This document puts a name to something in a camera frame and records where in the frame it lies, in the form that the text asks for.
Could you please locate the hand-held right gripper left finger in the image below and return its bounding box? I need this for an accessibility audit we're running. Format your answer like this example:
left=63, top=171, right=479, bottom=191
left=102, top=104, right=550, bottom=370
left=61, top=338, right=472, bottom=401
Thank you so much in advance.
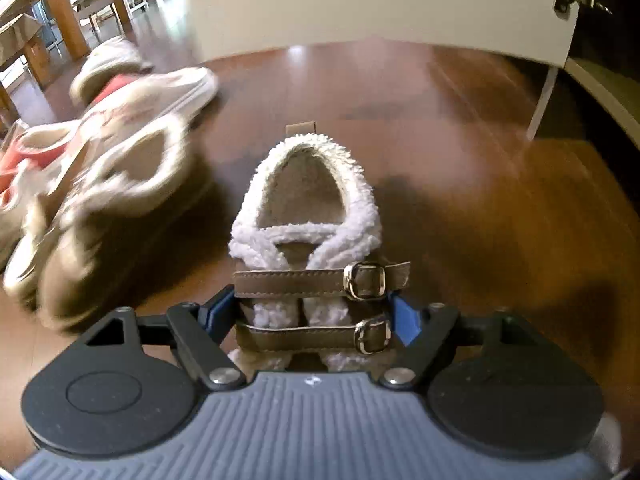
left=82, top=286, right=247, bottom=391

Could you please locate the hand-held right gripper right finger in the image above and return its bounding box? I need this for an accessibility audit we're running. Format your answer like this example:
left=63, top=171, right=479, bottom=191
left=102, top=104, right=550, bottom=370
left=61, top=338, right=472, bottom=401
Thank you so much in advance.
left=380, top=291, right=553, bottom=391

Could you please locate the brown fleece-lined buckle shoe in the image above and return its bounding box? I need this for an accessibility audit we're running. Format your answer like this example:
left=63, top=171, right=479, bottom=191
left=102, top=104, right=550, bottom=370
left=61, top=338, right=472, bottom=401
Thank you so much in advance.
left=35, top=122, right=217, bottom=337
left=227, top=121, right=412, bottom=373

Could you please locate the white shoe cabinet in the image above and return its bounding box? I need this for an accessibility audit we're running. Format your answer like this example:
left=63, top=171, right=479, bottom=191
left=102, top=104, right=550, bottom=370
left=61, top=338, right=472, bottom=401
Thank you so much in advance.
left=526, top=0, right=640, bottom=163

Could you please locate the red grey plush slipper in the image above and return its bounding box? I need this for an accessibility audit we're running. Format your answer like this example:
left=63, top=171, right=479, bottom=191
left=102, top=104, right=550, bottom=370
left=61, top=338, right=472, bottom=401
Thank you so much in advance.
left=0, top=120, right=88, bottom=198
left=80, top=66, right=219, bottom=133

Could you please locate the white cabinet door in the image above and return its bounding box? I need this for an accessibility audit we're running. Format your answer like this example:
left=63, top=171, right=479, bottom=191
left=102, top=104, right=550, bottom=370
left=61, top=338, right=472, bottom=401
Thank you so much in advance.
left=181, top=0, right=587, bottom=69

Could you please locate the pale chair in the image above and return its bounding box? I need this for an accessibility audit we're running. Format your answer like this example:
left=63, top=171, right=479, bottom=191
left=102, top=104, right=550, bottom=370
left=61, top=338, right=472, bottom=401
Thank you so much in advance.
left=72, top=0, right=110, bottom=36

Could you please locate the wooden dining table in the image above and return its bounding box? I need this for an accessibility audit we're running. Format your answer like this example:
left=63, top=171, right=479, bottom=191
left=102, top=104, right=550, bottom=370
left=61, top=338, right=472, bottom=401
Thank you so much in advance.
left=0, top=0, right=135, bottom=61

